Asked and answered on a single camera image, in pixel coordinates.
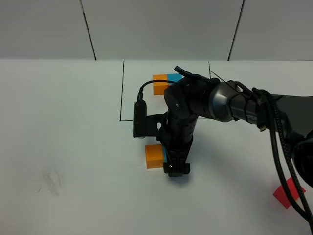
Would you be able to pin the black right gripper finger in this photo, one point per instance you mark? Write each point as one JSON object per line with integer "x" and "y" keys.
{"x": 176, "y": 157}

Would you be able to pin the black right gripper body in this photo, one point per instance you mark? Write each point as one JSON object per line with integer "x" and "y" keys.
{"x": 177, "y": 133}

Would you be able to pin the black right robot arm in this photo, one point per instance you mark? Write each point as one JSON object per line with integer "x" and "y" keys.
{"x": 289, "y": 117}

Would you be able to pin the orange template block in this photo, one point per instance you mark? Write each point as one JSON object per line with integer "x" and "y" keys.
{"x": 159, "y": 87}

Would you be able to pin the blue template block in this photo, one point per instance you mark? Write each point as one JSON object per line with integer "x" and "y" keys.
{"x": 174, "y": 77}

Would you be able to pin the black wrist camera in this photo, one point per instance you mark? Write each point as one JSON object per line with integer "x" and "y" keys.
{"x": 145, "y": 125}

